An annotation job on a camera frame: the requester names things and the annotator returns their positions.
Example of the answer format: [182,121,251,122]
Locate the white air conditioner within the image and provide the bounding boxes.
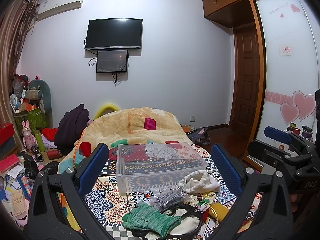
[37,0,83,20]

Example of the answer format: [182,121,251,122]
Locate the white wardrobe sliding door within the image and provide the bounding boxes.
[254,0,319,151]

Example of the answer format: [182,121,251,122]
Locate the dark purple clothing pile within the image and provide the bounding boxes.
[54,103,89,155]

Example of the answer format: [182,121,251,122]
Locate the purple backpack on floor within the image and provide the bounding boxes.
[187,127,212,146]

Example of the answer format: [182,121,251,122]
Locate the yellow curved headboard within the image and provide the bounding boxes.
[94,103,120,120]

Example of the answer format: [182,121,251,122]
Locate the small wall monitor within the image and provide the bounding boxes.
[96,50,129,74]

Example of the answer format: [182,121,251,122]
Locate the patterned patchwork bedsheet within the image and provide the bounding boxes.
[60,143,263,240]

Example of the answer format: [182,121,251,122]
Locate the striped brown curtain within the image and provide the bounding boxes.
[0,0,40,151]

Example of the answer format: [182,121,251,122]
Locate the beige fleece blanket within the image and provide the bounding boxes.
[58,107,191,174]

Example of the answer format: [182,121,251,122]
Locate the red box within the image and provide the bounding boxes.
[0,123,15,145]

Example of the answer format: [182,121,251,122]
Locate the pink bunny plush toy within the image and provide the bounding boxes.
[22,120,37,152]

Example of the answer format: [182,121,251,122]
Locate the brown wooden door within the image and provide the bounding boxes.
[231,25,259,139]

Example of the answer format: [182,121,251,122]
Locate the large wall television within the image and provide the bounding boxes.
[85,18,143,50]

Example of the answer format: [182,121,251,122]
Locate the grey green plush toy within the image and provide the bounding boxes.
[25,79,52,115]

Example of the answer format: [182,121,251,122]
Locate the wooden overhead cabinet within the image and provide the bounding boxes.
[202,0,254,28]

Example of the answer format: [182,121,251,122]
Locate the clear bag with dark item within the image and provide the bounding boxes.
[150,189,185,211]

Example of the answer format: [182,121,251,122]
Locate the clear plastic storage box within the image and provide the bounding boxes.
[116,142,208,195]

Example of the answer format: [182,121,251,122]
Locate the white drawstring cloth pouch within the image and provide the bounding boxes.
[177,170,220,194]

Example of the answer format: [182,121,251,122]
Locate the green cylinder bottle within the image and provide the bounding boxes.
[34,130,46,152]

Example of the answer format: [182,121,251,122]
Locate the green knit gloves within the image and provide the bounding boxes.
[122,202,181,238]

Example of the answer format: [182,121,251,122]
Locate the colourful patterned cloth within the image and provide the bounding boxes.
[184,191,216,213]

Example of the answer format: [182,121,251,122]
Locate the yellow green sponge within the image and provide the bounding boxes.
[209,203,229,223]

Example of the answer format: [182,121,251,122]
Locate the red can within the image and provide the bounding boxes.
[47,149,62,160]

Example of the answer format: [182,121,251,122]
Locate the green cardboard box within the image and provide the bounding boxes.
[14,107,50,136]

